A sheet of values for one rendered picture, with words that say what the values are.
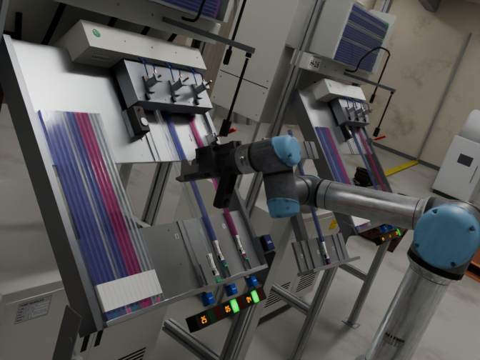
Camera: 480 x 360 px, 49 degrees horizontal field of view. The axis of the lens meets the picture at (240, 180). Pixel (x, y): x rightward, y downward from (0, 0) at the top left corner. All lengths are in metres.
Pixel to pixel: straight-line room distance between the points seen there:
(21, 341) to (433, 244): 1.06
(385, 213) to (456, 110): 10.13
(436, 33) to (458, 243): 10.55
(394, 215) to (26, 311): 0.95
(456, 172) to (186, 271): 7.33
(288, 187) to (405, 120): 10.30
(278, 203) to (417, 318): 0.39
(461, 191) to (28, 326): 7.54
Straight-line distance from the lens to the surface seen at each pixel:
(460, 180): 8.52
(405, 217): 1.26
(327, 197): 1.32
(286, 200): 1.24
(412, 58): 11.56
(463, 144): 8.50
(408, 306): 1.15
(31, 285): 1.47
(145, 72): 1.56
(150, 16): 1.60
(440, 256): 1.09
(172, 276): 1.37
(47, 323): 1.58
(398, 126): 11.52
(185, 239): 1.45
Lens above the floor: 1.38
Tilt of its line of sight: 15 degrees down
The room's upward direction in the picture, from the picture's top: 19 degrees clockwise
